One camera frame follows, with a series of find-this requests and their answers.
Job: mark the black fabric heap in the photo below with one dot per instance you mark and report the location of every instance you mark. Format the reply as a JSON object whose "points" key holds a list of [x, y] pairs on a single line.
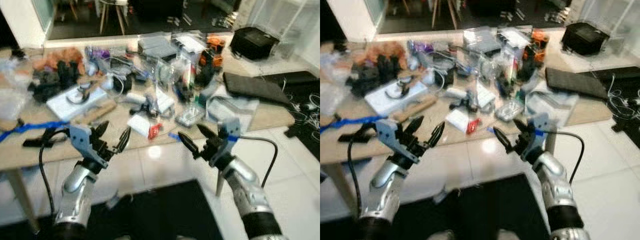
{"points": [[625, 85], [305, 90]]}

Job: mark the black floor mat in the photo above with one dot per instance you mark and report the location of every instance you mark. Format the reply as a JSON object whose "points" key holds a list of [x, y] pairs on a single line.
{"points": [[160, 215], [480, 215]]}

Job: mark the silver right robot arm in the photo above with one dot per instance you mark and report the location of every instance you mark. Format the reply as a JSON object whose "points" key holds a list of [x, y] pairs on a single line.
{"points": [[250, 195], [560, 192]]}

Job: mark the wooden stick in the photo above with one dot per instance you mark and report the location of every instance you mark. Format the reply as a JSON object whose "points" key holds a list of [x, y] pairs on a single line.
{"points": [[417, 106], [97, 111]]}

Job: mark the large clear plastic bin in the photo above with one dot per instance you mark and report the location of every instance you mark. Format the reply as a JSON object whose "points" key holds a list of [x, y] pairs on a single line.
{"points": [[620, 20], [295, 22]]}

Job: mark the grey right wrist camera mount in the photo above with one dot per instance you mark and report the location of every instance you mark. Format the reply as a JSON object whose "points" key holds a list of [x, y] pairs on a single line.
{"points": [[540, 127], [231, 129]]}

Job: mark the blue tape strip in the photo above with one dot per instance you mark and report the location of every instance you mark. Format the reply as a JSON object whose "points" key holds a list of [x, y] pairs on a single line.
{"points": [[350, 121], [35, 126]]}

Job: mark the wooden table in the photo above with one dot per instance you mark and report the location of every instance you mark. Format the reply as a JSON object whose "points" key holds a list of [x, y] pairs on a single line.
{"points": [[335, 150], [30, 155]]}

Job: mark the grey box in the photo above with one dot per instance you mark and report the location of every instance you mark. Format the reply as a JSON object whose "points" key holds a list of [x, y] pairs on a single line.
{"points": [[156, 47], [480, 40]]}

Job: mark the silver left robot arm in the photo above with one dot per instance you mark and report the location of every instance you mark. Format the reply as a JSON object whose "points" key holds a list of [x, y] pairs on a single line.
{"points": [[75, 187], [387, 185]]}

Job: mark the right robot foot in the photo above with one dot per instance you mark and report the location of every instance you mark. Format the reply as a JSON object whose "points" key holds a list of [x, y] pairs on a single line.
{"points": [[508, 235]]}

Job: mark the white flat box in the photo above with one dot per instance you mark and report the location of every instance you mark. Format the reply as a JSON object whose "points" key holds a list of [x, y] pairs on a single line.
{"points": [[382, 102], [62, 107]]}

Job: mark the small clear plastic container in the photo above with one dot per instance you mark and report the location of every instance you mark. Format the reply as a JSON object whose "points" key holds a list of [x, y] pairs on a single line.
{"points": [[509, 111], [189, 117]]}

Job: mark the orange gloves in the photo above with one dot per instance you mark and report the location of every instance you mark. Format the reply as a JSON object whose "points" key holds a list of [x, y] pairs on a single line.
{"points": [[392, 50], [70, 56]]}

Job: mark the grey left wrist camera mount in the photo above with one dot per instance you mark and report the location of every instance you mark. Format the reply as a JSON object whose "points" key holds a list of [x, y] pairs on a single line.
{"points": [[387, 131], [80, 137]]}

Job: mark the purple object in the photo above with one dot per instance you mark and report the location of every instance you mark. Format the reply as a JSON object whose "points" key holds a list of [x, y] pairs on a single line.
{"points": [[102, 52], [424, 47]]}

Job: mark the black storage box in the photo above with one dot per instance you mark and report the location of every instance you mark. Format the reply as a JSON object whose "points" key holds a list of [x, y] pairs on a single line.
{"points": [[582, 37], [252, 42]]}

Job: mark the white plastic bag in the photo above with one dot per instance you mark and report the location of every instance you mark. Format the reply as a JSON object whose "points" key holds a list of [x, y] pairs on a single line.
{"points": [[235, 110], [552, 105]]}

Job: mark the orange and black tool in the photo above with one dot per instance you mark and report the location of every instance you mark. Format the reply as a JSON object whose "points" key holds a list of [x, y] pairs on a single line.
{"points": [[539, 37], [212, 45]]}

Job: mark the clear plastic bag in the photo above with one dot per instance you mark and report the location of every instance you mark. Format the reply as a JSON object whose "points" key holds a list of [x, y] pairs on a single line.
{"points": [[332, 95], [12, 95]]}

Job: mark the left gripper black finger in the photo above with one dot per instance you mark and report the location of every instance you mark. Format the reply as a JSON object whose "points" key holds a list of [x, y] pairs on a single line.
{"points": [[124, 140], [414, 126], [436, 135], [102, 131]]}

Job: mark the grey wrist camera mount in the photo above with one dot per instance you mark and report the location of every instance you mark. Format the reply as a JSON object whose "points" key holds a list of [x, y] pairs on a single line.
{"points": [[540, 127], [80, 137], [387, 131], [231, 129]]}

